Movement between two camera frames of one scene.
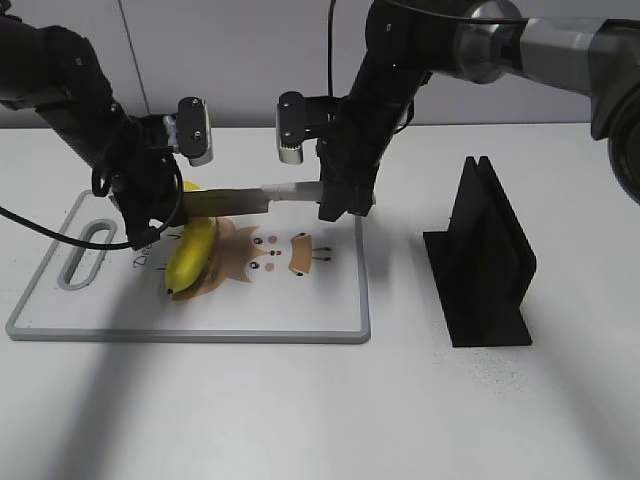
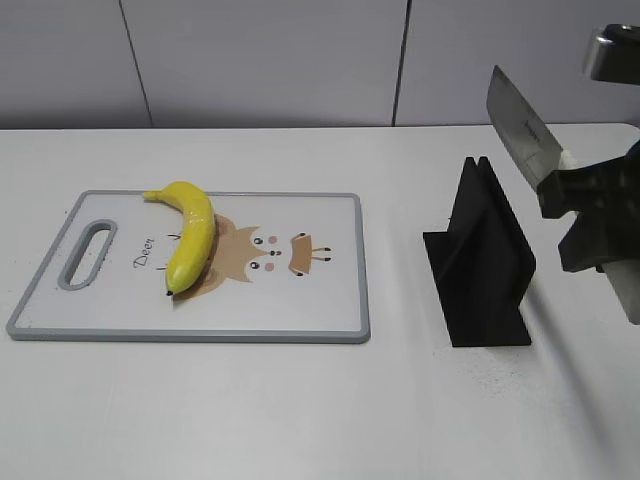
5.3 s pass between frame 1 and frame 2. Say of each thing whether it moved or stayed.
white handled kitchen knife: moved
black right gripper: moved
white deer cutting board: stayed
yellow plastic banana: stayed
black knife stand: stayed
